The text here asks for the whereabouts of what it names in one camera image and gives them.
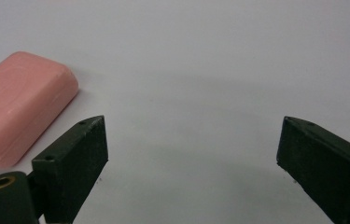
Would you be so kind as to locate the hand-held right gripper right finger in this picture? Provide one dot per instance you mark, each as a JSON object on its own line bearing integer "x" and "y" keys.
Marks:
{"x": 325, "y": 168}

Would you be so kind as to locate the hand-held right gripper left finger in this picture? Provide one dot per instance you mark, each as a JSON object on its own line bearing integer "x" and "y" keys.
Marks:
{"x": 70, "y": 168}

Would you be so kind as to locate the pink soap bar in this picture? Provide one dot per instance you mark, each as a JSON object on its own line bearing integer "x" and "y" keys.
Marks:
{"x": 17, "y": 109}

